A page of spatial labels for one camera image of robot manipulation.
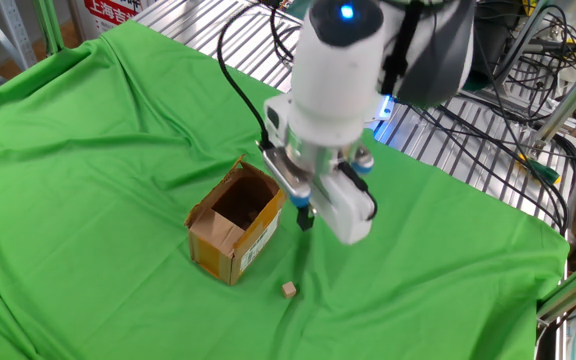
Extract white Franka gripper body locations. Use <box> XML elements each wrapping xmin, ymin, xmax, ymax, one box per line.
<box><xmin>311</xmin><ymin>167</ymin><xmax>377</xmax><ymax>246</ymax></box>

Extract grey perforated steel bracket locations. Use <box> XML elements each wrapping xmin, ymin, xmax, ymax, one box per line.
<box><xmin>0</xmin><ymin>0</ymin><xmax>38</xmax><ymax>71</ymax></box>

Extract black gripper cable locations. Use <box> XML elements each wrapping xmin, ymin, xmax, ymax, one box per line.
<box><xmin>337</xmin><ymin>159</ymin><xmax>379</xmax><ymax>221</ymax></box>

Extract green yellow cable connector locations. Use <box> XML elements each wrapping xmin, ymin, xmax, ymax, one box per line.
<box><xmin>517</xmin><ymin>154</ymin><xmax>563</xmax><ymax>185</ymax></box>

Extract white box red label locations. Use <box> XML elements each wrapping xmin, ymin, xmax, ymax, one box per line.
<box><xmin>75</xmin><ymin>0</ymin><xmax>144</xmax><ymax>41</ymax></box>

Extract green aluminium frame post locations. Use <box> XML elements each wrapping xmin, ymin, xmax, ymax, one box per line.
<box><xmin>32</xmin><ymin>0</ymin><xmax>65</xmax><ymax>56</ymax></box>
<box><xmin>536</xmin><ymin>249</ymin><xmax>576</xmax><ymax>324</ymax></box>
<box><xmin>535</xmin><ymin>59</ymin><xmax>576</xmax><ymax>146</ymax></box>

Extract open cardboard box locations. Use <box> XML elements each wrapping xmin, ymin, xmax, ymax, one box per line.
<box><xmin>183</xmin><ymin>153</ymin><xmax>288</xmax><ymax>287</ymax></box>

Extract black camera cable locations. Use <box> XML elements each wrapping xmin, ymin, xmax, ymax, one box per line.
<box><xmin>216</xmin><ymin>0</ymin><xmax>275</xmax><ymax>151</ymax></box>

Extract black cable tangle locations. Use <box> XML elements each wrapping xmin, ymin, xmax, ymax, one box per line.
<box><xmin>460</xmin><ymin>0</ymin><xmax>576</xmax><ymax>236</ymax></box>

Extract green cloth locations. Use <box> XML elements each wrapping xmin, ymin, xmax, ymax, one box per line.
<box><xmin>0</xmin><ymin>19</ymin><xmax>571</xmax><ymax>360</ymax></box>

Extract silver wrist camera blue caps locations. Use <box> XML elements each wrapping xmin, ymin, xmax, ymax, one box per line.
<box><xmin>259</xmin><ymin>146</ymin><xmax>315</xmax><ymax>209</ymax></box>

